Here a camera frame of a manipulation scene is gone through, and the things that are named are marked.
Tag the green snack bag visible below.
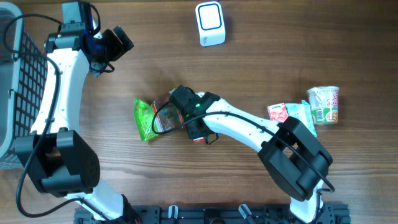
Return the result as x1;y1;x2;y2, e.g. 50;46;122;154
133;98;157;141

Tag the clear candy bag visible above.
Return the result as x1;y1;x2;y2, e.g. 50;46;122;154
152;90;184;132

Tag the instant noodle cup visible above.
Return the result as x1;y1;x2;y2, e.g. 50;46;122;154
307;86;340;125

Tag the red stick packet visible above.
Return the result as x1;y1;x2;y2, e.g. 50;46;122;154
193;137;205;143

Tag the teal tissue pack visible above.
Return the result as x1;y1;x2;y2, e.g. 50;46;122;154
285;100;318;138

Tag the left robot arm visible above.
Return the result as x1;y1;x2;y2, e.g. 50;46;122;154
15;1;142;223

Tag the grey plastic shopping basket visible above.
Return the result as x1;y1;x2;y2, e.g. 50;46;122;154
1;2;47;170

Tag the white barcode scanner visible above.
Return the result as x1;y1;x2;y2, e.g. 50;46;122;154
195;1;226;47

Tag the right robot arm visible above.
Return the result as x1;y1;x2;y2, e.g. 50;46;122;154
169;85;335;223

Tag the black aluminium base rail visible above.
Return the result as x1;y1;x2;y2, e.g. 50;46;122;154
73;203;351;224

